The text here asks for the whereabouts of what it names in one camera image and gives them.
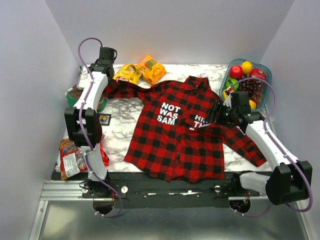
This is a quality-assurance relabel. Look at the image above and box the orange fruit top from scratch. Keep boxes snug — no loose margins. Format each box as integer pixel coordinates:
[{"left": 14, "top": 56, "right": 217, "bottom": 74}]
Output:
[{"left": 241, "top": 61, "right": 253, "bottom": 75}]

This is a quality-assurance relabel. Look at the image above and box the red black plaid shirt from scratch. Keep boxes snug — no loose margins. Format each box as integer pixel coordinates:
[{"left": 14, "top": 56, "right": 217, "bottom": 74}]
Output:
[{"left": 103, "top": 76, "right": 266, "bottom": 183}]

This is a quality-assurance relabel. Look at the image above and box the teal plastic fruit container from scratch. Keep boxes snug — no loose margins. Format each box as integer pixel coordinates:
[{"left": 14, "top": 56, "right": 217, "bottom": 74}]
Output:
[{"left": 218, "top": 58, "right": 273, "bottom": 112}]

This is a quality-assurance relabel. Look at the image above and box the yellow Lays chips bag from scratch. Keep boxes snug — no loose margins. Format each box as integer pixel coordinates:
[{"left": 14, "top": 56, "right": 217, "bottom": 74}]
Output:
[{"left": 113, "top": 64, "right": 142, "bottom": 84}]

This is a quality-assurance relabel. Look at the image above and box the yellow lemon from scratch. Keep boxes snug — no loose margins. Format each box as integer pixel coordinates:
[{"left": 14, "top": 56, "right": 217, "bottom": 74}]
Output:
[{"left": 222, "top": 89, "right": 230, "bottom": 100}]

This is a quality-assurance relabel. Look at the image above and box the red candy snack bag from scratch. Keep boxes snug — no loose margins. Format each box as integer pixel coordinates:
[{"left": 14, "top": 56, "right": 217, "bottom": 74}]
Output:
[{"left": 58, "top": 134, "right": 110, "bottom": 181}]

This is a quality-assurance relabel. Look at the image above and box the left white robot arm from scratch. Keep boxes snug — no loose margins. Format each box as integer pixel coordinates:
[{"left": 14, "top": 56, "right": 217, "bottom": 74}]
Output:
[{"left": 64, "top": 46, "right": 117, "bottom": 198}]

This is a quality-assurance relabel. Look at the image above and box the green bowl with brown paper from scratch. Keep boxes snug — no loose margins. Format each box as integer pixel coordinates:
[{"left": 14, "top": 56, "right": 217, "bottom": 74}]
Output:
[{"left": 65, "top": 85, "right": 107, "bottom": 113}]

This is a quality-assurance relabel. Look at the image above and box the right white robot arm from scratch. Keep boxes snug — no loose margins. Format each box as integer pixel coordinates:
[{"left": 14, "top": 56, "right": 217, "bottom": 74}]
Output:
[{"left": 206, "top": 91, "right": 313, "bottom": 206}]

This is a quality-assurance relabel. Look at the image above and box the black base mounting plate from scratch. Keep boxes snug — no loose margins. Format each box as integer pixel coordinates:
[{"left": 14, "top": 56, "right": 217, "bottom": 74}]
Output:
[{"left": 51, "top": 171, "right": 266, "bottom": 210}]

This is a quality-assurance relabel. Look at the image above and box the orange snack bag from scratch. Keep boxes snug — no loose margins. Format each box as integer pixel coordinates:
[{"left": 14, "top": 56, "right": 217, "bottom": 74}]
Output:
[{"left": 136, "top": 55, "right": 167, "bottom": 85}]

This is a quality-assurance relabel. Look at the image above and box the purple cable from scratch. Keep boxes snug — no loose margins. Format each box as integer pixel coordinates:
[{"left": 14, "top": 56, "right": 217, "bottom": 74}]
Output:
[
  {"left": 228, "top": 77, "right": 314, "bottom": 213},
  {"left": 77, "top": 37, "right": 104, "bottom": 181}
]

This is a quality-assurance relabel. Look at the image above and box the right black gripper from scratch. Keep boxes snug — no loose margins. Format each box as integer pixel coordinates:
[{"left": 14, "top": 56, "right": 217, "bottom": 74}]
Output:
[{"left": 204, "top": 100, "right": 238, "bottom": 128}]

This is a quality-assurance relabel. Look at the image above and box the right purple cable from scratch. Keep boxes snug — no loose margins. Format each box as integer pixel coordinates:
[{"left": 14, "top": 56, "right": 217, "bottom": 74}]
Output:
[{"left": 228, "top": 77, "right": 314, "bottom": 213}]

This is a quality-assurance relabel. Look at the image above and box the orange fruit bottom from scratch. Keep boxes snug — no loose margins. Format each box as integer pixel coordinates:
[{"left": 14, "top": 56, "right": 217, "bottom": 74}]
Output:
[{"left": 249, "top": 100, "right": 257, "bottom": 111}]

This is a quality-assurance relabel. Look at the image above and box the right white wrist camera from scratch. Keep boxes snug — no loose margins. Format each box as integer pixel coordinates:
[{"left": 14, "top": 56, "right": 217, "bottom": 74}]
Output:
[{"left": 223, "top": 93, "right": 232, "bottom": 108}]

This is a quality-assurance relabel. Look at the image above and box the red apple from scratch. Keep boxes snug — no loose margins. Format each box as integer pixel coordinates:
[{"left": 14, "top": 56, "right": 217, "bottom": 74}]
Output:
[{"left": 228, "top": 65, "right": 244, "bottom": 80}]

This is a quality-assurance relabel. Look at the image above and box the orange fruit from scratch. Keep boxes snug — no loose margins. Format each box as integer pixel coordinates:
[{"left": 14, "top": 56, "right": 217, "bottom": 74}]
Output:
[
  {"left": 241, "top": 61, "right": 253, "bottom": 75},
  {"left": 249, "top": 100, "right": 257, "bottom": 111}
]

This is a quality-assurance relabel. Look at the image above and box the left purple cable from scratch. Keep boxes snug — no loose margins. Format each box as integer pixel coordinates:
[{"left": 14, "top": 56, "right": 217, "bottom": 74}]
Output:
[{"left": 77, "top": 37, "right": 104, "bottom": 181}]

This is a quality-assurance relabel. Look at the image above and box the purple grape bunch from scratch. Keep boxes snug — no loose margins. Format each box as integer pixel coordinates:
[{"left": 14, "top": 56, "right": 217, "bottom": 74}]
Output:
[{"left": 238, "top": 74, "right": 265, "bottom": 105}]

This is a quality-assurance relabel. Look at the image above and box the small black brooch card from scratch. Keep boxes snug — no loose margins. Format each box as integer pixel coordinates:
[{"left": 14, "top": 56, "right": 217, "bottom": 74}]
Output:
[{"left": 98, "top": 113, "right": 112, "bottom": 126}]

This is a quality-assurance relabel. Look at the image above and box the red dragon fruit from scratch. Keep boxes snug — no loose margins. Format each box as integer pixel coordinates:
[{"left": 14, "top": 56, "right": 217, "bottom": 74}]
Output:
[{"left": 249, "top": 68, "right": 267, "bottom": 81}]

